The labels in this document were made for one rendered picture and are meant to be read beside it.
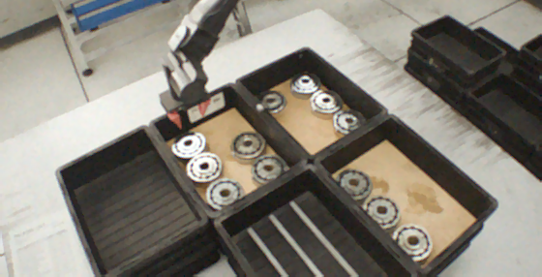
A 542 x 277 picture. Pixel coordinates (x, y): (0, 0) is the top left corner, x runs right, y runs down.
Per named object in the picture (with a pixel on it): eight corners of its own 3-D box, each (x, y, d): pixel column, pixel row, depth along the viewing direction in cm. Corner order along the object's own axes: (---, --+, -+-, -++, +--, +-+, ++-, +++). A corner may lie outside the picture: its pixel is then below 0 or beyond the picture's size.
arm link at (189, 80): (211, 36, 91) (181, 21, 85) (234, 64, 85) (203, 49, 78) (182, 77, 95) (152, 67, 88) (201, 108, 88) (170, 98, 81)
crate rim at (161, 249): (56, 174, 112) (52, 169, 110) (148, 128, 123) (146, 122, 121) (102, 289, 89) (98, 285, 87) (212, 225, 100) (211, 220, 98)
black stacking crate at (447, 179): (310, 187, 117) (311, 163, 109) (384, 138, 128) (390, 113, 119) (409, 294, 94) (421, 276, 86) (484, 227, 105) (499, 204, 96)
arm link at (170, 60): (180, 43, 89) (156, 52, 88) (192, 59, 85) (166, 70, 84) (186, 66, 95) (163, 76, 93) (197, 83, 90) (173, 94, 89)
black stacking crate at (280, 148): (157, 148, 130) (147, 124, 121) (236, 107, 140) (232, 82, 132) (219, 242, 107) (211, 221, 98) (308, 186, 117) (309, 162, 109)
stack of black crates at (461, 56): (395, 96, 235) (409, 31, 201) (430, 76, 244) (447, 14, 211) (446, 138, 211) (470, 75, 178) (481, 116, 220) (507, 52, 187)
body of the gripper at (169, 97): (209, 96, 97) (204, 73, 91) (170, 115, 93) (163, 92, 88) (196, 81, 100) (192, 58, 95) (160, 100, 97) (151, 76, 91)
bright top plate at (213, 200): (199, 192, 112) (199, 190, 112) (230, 173, 116) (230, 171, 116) (219, 217, 107) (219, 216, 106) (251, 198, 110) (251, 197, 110)
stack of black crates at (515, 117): (447, 138, 211) (466, 92, 186) (482, 115, 221) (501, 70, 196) (505, 190, 187) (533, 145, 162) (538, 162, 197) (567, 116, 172)
